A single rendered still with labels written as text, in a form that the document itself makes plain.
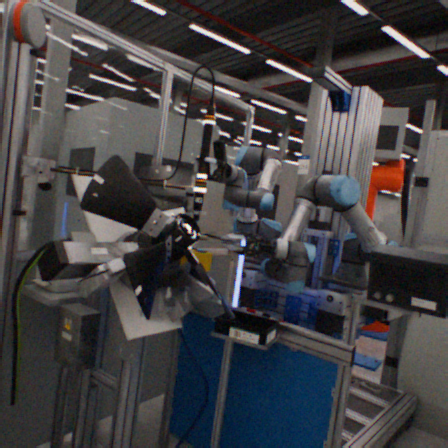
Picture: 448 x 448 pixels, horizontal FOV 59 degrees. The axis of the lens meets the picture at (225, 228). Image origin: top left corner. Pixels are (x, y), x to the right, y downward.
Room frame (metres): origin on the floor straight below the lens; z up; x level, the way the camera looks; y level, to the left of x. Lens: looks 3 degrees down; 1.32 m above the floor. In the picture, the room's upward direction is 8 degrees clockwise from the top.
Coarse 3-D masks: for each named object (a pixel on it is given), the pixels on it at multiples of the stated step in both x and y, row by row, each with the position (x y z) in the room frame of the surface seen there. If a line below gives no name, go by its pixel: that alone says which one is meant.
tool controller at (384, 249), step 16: (384, 256) 1.38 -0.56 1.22; (400, 256) 1.35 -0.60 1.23; (416, 256) 1.34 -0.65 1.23; (432, 256) 1.34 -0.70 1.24; (384, 272) 1.38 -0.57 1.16; (400, 272) 1.35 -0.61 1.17; (416, 272) 1.32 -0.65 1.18; (432, 272) 1.29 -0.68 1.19; (368, 288) 1.43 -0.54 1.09; (384, 288) 1.39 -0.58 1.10; (400, 288) 1.36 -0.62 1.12; (416, 288) 1.33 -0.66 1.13; (432, 288) 1.30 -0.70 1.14; (400, 304) 1.37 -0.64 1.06; (416, 304) 1.34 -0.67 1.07; (432, 304) 1.31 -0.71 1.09
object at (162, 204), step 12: (144, 168) 1.61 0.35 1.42; (156, 168) 1.62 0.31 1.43; (180, 168) 1.66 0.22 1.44; (168, 180) 1.59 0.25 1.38; (180, 180) 1.60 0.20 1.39; (192, 180) 1.62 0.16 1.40; (156, 192) 1.55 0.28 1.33; (168, 192) 1.55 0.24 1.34; (180, 192) 1.56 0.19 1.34; (168, 204) 1.52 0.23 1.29; (180, 204) 1.51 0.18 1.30
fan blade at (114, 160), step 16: (112, 160) 1.33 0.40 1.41; (112, 176) 1.31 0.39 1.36; (128, 176) 1.35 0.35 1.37; (112, 192) 1.31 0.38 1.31; (128, 192) 1.33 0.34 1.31; (144, 192) 1.37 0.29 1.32; (96, 208) 1.28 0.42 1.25; (112, 208) 1.31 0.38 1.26; (128, 208) 1.34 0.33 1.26; (144, 208) 1.36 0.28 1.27; (128, 224) 1.34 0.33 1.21; (144, 224) 1.37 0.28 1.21
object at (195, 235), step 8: (176, 216) 1.39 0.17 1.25; (184, 216) 1.43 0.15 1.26; (168, 224) 1.39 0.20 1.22; (176, 224) 1.36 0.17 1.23; (184, 224) 1.41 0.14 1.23; (192, 224) 1.43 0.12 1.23; (168, 232) 1.38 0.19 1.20; (176, 232) 1.36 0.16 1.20; (184, 232) 1.38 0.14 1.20; (192, 232) 1.41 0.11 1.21; (200, 232) 1.44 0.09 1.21; (152, 240) 1.41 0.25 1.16; (160, 240) 1.42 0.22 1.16; (184, 240) 1.36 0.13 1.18; (192, 240) 1.37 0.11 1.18; (176, 248) 1.39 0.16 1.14; (184, 248) 1.40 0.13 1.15; (176, 256) 1.44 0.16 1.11
